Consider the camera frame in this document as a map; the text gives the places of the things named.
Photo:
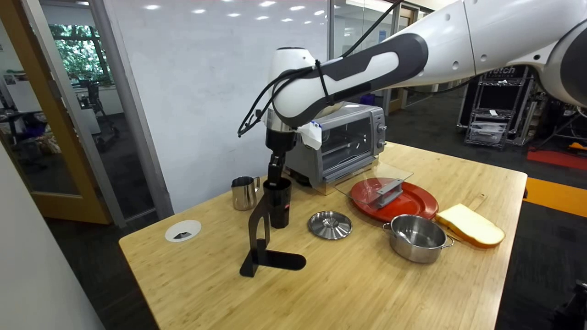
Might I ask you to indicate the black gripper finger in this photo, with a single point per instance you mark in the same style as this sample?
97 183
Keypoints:
277 167

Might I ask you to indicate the black metal bookend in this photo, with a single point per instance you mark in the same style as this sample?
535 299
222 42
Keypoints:
268 260

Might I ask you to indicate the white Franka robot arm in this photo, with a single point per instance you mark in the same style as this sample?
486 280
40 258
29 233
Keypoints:
488 37

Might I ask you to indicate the silver toaster oven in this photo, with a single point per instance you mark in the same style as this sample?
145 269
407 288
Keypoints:
341 147

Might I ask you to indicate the black tripod part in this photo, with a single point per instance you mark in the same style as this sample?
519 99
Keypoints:
570 308

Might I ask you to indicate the red plate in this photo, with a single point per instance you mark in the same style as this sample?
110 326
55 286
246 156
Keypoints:
414 202

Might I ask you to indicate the small steel pitcher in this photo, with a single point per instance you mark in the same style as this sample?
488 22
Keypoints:
242 194

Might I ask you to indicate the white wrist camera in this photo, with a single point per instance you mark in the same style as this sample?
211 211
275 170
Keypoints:
310 136

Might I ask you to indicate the toy bread slice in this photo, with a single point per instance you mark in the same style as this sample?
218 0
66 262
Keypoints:
469 224

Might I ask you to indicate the wooden door frame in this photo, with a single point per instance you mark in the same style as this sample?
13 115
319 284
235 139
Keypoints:
55 121

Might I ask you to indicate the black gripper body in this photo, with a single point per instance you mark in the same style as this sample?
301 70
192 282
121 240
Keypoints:
280 139

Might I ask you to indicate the metal juicer dish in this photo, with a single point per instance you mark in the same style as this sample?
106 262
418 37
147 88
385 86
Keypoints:
330 225

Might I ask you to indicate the steel pot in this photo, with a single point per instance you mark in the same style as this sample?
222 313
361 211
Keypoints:
414 240

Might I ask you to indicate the black plastic cup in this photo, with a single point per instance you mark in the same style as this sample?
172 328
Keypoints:
279 203

